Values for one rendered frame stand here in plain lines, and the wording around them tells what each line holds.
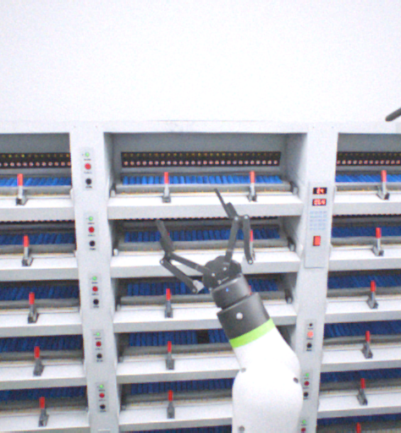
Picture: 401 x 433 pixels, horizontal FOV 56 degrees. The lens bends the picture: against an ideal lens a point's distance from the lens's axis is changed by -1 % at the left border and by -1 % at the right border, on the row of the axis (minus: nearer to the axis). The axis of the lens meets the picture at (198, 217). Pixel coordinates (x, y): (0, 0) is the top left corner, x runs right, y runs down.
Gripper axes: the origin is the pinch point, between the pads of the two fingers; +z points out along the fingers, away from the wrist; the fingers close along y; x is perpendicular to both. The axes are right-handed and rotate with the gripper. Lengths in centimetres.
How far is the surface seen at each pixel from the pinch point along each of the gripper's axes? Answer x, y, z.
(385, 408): -79, 21, -83
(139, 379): -50, -48, -32
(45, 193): -30, -42, 33
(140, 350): -53, -44, -24
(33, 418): -47, -87, -28
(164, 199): -33.8, -9.6, 13.7
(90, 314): -38, -48, -6
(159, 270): -40.4, -22.3, -3.8
